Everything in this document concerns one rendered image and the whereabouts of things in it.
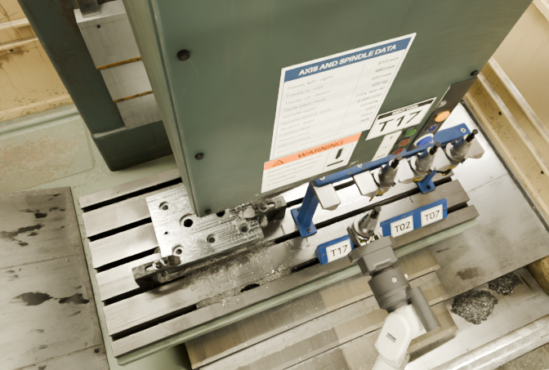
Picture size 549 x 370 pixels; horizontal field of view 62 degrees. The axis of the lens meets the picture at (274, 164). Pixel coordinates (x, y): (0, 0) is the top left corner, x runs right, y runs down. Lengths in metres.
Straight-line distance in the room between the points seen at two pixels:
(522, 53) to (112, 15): 1.22
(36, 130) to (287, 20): 1.78
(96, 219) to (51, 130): 0.69
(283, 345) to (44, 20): 1.13
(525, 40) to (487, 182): 0.51
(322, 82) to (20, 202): 1.47
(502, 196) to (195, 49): 1.53
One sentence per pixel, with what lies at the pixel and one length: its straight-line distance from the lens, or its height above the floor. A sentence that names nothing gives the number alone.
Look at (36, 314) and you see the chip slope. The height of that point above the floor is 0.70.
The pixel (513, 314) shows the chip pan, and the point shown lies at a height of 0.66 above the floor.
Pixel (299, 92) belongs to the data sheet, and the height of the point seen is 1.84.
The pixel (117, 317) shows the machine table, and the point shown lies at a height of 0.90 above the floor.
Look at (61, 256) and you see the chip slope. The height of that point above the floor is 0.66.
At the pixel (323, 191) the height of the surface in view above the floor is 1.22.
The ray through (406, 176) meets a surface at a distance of 1.24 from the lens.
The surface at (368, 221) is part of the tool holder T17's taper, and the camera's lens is 1.08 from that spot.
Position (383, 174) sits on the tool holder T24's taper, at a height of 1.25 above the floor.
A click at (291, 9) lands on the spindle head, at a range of 0.42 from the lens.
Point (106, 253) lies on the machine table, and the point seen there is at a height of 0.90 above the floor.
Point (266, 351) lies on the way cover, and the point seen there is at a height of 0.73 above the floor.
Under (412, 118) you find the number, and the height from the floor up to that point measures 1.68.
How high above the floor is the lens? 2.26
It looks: 62 degrees down
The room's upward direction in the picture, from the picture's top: 9 degrees clockwise
